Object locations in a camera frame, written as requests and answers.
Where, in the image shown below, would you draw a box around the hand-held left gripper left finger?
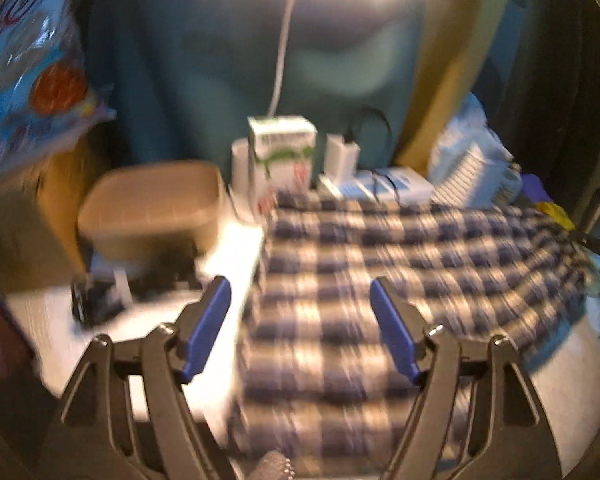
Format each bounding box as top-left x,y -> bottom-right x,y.
55,275 -> 241,480

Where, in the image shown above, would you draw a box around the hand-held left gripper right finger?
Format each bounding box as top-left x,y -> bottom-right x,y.
370,277 -> 563,480

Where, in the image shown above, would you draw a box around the blue plaid pants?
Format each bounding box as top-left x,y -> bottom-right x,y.
227,191 -> 588,480

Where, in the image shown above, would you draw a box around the purple and yellow cloth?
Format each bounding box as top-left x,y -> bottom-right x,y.
522,174 -> 576,228

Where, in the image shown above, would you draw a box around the small black device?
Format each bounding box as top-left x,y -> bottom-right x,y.
70,270 -> 131,328

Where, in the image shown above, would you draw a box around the beige plastic tub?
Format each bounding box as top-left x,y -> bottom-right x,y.
77,161 -> 226,262

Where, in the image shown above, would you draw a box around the flat white and blue box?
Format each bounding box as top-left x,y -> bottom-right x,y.
318,169 -> 433,205

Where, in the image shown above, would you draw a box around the light blue crumpled cloth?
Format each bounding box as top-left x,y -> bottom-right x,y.
426,92 -> 523,208

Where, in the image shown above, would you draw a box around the white cylindrical cup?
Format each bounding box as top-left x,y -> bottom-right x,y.
230,138 -> 253,201

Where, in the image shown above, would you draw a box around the white charger block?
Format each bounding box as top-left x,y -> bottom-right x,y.
326,133 -> 362,187

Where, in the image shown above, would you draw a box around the white and green carton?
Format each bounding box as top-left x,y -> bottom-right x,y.
247,116 -> 317,217

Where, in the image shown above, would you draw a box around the colourful plastic bag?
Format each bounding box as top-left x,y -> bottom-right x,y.
0,0 -> 117,181

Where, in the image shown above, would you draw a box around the black cable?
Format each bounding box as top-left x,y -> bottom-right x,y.
343,106 -> 394,171

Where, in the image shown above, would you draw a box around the white cable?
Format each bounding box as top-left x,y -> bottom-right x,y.
266,0 -> 306,117

